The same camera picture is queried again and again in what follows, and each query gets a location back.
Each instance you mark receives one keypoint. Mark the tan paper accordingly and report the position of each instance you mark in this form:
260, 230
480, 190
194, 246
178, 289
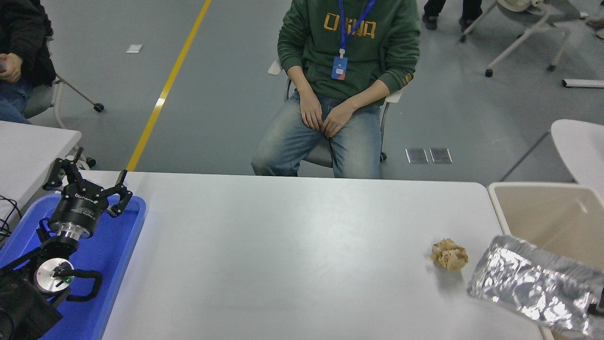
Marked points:
449, 255

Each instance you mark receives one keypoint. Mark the person's hand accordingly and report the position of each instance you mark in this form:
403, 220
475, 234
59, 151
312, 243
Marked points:
10, 68

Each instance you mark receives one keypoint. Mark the white wheeled chair frame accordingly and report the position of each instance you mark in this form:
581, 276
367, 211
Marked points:
528, 30

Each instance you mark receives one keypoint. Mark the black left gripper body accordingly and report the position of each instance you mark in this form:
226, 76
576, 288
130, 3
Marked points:
78, 210

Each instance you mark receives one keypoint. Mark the blue plastic tray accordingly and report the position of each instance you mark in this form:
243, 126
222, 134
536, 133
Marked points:
111, 264

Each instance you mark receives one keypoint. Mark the white office chair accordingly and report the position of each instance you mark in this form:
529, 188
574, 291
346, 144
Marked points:
276, 68

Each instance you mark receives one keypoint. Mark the white side table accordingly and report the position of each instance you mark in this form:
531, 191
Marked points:
28, 151

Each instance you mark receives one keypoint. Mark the white round table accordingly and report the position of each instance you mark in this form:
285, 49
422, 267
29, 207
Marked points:
580, 146

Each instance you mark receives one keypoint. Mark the grey wheeled chair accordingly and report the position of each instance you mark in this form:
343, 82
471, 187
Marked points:
40, 97

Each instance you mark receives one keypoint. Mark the blue id badge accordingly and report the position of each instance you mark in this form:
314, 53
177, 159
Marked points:
339, 68

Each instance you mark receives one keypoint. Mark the white flat bar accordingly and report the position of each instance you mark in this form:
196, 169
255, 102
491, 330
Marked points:
585, 83

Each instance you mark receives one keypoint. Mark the silver foil tray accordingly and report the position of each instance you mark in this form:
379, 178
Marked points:
533, 283

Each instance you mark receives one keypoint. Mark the white paper slip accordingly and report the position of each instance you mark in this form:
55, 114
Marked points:
134, 48

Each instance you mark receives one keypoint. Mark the large pale bin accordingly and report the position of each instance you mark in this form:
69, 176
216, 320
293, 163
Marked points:
542, 212

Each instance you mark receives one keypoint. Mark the silver floor plate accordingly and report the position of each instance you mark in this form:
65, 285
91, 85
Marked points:
441, 156
417, 156

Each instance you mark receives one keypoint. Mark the person's left hand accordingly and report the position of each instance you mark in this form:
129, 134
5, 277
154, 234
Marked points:
339, 123

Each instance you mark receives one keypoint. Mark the white caster foot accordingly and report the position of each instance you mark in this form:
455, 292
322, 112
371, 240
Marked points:
87, 163

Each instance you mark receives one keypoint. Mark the person's right hand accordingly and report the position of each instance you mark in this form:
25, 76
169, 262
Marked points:
312, 111

